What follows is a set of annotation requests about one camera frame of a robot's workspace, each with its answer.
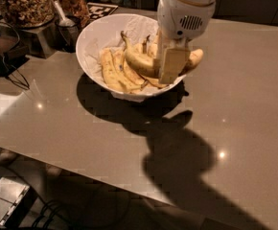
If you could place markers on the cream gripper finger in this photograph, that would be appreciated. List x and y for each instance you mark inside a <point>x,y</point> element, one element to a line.
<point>172,63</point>
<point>157,50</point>

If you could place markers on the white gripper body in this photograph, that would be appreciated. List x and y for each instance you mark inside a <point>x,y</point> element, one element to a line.
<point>181,19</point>

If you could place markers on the curved yellow banana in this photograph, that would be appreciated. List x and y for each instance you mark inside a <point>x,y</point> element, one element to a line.
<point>139,62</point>

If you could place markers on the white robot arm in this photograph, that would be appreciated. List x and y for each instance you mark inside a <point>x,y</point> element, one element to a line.
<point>179,22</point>

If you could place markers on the right yellow banana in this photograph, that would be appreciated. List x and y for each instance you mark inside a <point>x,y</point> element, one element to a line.
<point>194,60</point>

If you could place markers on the white bowl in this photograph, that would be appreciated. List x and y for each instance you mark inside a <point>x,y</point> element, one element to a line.
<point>105,27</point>

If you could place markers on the middle yellow banana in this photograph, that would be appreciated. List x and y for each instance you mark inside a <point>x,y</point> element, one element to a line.
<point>127,77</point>

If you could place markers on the left yellow banana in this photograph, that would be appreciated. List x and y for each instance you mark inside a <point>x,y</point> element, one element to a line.
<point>111,72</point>

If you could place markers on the black white marker tag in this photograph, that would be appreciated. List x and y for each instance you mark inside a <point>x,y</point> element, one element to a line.
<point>99,10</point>

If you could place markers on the dark cup with spoon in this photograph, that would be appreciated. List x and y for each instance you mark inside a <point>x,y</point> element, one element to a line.
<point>68,35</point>

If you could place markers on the white spoon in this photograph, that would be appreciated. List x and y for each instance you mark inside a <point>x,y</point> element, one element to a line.
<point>64,21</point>

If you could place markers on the small glass snack jar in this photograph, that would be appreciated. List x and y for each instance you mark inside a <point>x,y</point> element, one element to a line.
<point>77,8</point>

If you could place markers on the metal stand under jar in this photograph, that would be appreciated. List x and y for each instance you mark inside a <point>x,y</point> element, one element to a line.
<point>41,41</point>

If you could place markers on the large glass nut jar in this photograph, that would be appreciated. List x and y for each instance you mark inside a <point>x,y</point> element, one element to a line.
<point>27,13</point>

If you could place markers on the black appliance on left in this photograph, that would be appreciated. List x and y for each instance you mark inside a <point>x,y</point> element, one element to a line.
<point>13,52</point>

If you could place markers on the grey metal box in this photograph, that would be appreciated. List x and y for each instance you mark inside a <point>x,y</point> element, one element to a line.
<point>11,195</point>

